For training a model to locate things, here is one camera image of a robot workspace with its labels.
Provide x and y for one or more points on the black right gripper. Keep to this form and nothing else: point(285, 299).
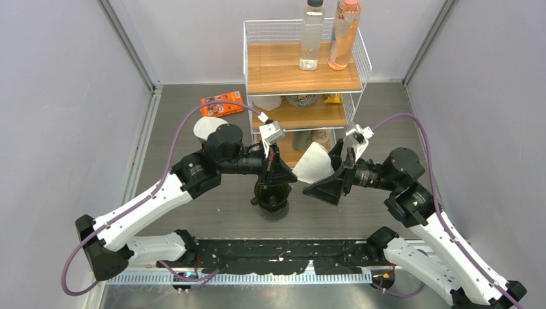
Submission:
point(329, 188)

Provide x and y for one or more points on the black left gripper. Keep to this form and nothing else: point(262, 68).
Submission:
point(274, 170)

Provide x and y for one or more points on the dark green dripper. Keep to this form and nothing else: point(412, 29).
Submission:
point(270, 195)

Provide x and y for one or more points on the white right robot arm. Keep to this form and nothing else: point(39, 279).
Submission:
point(461, 277)

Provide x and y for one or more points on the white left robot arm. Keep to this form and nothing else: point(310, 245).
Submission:
point(110, 242)

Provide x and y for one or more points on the white printed cup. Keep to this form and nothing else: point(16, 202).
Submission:
point(321, 136)

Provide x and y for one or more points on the grey metal can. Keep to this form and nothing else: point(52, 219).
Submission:
point(301, 140)

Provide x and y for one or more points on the smoky glass mug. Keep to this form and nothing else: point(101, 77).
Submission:
point(274, 213)

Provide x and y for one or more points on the white cup on shelf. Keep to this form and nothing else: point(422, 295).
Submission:
point(267, 103)

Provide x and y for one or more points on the yellow snack packet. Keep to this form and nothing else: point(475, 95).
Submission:
point(333, 98)

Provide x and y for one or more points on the printed ceramic bowl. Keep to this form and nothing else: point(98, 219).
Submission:
point(301, 101)

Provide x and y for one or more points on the orange snack box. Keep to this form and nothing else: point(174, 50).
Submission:
point(222, 109)

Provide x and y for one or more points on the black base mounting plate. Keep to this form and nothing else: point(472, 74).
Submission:
point(283, 256)

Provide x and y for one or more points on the pink drink bottle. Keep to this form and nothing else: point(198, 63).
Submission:
point(344, 31)

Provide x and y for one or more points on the clear water bottle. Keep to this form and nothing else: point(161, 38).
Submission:
point(311, 35)

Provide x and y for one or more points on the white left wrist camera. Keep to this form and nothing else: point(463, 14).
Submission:
point(270, 132)

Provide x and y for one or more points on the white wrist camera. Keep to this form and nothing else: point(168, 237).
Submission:
point(270, 132)
point(356, 139)

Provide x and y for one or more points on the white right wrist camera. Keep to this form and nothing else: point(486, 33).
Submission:
point(356, 139)

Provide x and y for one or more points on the white wire wooden shelf rack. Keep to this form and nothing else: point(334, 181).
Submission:
point(271, 68)

